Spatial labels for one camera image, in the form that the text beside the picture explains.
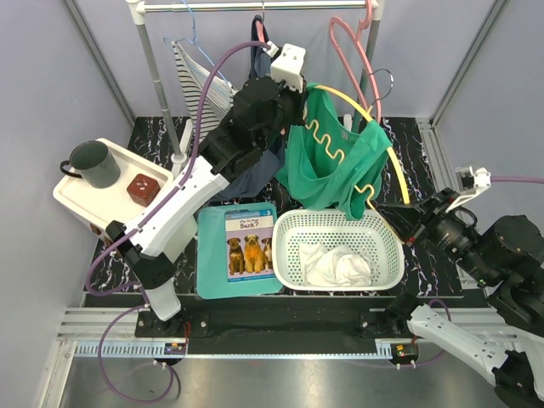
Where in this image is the white perforated plastic basket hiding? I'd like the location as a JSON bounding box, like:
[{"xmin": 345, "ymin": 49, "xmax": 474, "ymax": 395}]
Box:
[{"xmin": 272, "ymin": 209, "xmax": 405, "ymax": 292}]

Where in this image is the yellow hanger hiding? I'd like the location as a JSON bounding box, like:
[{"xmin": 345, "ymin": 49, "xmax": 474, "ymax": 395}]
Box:
[{"xmin": 298, "ymin": 83, "xmax": 411, "ymax": 219}]

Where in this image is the navy blue tank top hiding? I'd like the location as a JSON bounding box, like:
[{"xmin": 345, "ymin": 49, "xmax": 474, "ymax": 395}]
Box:
[{"xmin": 207, "ymin": 14, "xmax": 288, "ymax": 203}]

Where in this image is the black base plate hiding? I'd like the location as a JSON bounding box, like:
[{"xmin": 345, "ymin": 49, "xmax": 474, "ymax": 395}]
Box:
[{"xmin": 135, "ymin": 296, "xmax": 412, "ymax": 355}]

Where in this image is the pink plastic hanger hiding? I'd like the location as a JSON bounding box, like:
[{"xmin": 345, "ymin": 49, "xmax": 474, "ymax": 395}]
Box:
[{"xmin": 329, "ymin": 0, "xmax": 382, "ymax": 120}]

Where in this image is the dog picture book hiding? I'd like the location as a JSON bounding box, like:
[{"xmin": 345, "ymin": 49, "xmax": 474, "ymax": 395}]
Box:
[{"xmin": 224, "ymin": 208, "xmax": 275, "ymax": 283}]

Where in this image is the dark grey mug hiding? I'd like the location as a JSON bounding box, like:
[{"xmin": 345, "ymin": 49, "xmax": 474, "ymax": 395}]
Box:
[{"xmin": 59, "ymin": 140, "xmax": 121, "ymax": 189}]

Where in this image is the green tank top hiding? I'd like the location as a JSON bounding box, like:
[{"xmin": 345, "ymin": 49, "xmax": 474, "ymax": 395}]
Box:
[{"xmin": 276, "ymin": 83, "xmax": 392, "ymax": 220}]

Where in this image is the metal clothes rack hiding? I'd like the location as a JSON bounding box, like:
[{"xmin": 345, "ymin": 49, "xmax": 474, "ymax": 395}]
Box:
[{"xmin": 127, "ymin": 1, "xmax": 385, "ymax": 167}]

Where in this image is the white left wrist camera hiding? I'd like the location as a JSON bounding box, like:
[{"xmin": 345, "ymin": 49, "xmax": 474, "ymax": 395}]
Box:
[{"xmin": 266, "ymin": 42, "xmax": 306, "ymax": 93}]

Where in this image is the striped white tank top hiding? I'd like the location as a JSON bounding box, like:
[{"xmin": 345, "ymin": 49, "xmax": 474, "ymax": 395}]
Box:
[{"xmin": 171, "ymin": 42, "xmax": 237, "ymax": 141}]

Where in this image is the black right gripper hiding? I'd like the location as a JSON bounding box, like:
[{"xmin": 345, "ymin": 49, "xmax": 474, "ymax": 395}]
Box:
[{"xmin": 374, "ymin": 184, "xmax": 499, "ymax": 284}]

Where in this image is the teal tray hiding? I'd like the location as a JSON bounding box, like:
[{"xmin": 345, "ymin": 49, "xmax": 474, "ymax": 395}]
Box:
[{"xmin": 195, "ymin": 202, "xmax": 282, "ymax": 300}]

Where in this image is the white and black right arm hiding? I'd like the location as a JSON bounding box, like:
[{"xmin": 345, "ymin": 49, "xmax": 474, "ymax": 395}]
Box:
[{"xmin": 376, "ymin": 188, "xmax": 543, "ymax": 407}]

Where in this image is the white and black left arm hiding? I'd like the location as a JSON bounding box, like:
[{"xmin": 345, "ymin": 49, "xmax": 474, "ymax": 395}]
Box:
[{"xmin": 106, "ymin": 76, "xmax": 308, "ymax": 337}]

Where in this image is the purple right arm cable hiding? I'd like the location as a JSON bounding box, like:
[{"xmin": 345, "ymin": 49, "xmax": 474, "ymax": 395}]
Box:
[{"xmin": 488, "ymin": 175, "xmax": 544, "ymax": 186}]

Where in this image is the coral pink hanger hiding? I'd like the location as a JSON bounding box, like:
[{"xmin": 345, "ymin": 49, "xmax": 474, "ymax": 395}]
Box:
[{"xmin": 254, "ymin": 20, "xmax": 269, "ymax": 43}]

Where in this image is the white storage box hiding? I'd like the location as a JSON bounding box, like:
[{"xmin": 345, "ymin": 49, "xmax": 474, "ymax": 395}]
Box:
[{"xmin": 53, "ymin": 138, "xmax": 174, "ymax": 241}]

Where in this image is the light blue wire hanger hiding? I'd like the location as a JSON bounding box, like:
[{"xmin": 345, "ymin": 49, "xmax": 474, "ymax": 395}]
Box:
[{"xmin": 162, "ymin": 0, "xmax": 215, "ymax": 68}]

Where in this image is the dark red cube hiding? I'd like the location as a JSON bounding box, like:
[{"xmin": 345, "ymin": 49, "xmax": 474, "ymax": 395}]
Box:
[{"xmin": 126, "ymin": 173, "xmax": 161, "ymax": 207}]

